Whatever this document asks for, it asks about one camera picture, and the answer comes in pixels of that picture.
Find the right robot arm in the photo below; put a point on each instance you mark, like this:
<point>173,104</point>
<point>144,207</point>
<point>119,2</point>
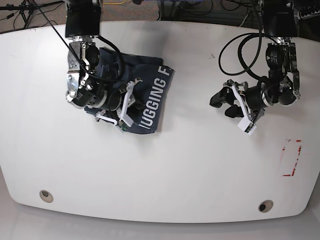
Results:
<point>82,26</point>

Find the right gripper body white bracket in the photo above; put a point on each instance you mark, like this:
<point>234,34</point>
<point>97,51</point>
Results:
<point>118,102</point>

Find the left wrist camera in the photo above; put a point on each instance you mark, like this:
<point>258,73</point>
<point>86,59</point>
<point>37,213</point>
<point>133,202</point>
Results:
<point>247,126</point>

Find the right table cable grommet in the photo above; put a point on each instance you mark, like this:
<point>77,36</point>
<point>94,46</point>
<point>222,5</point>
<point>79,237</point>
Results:
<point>266,206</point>

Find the black tripod stand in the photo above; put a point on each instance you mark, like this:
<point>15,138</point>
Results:
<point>26,10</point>

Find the left table cable grommet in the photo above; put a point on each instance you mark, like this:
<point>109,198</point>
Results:
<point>46,196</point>

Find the white power strip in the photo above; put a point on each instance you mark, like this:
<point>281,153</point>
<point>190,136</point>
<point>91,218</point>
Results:
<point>309,12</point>

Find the dark blue T-shirt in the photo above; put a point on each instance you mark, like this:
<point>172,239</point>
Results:
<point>149,94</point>

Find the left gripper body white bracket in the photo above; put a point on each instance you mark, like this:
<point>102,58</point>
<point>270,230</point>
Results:
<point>250,99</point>

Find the table cable grommet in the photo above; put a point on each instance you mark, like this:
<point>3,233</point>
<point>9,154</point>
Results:
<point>46,196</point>
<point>266,206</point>

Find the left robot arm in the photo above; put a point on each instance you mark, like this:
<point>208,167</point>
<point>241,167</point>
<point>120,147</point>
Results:
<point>276,22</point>

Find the red tape rectangle marking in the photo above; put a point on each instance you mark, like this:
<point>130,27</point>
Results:
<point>289,157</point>

